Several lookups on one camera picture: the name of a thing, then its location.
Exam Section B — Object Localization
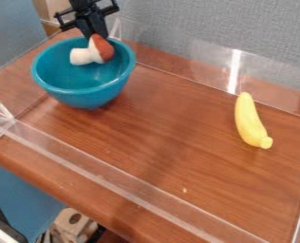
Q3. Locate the blue cabinet panel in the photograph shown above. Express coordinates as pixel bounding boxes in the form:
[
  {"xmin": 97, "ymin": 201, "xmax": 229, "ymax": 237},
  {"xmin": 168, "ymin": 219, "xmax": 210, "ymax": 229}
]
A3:
[{"xmin": 0, "ymin": 166, "xmax": 65, "ymax": 243}]

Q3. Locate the wooden block with hole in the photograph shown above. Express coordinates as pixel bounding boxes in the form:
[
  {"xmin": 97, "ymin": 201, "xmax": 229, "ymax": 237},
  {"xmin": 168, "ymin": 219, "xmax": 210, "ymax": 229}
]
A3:
[{"xmin": 50, "ymin": 208, "xmax": 98, "ymax": 243}]

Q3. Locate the yellow toy banana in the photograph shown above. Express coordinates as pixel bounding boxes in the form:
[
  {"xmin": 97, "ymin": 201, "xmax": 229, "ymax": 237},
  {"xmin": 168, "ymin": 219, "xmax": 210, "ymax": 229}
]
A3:
[{"xmin": 236, "ymin": 92, "xmax": 273, "ymax": 149}]

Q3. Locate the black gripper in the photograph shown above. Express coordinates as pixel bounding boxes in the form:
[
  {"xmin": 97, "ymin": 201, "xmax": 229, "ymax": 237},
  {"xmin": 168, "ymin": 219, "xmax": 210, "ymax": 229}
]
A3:
[{"xmin": 54, "ymin": 0, "xmax": 120, "ymax": 39}]

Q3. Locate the brown white toy mushroom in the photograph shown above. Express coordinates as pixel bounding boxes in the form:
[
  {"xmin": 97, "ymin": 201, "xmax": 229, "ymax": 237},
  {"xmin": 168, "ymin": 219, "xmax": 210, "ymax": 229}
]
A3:
[{"xmin": 70, "ymin": 34, "xmax": 114, "ymax": 65}]

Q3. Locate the blue plastic bowl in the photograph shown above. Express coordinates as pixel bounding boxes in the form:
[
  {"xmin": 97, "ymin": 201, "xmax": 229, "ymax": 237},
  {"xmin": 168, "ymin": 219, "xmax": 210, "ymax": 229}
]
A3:
[{"xmin": 31, "ymin": 36, "xmax": 137, "ymax": 109}]

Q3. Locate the clear acrylic barrier wall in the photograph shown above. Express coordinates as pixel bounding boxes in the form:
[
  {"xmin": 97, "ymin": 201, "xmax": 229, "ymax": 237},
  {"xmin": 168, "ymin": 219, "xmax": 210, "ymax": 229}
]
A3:
[{"xmin": 0, "ymin": 19, "xmax": 300, "ymax": 243}]

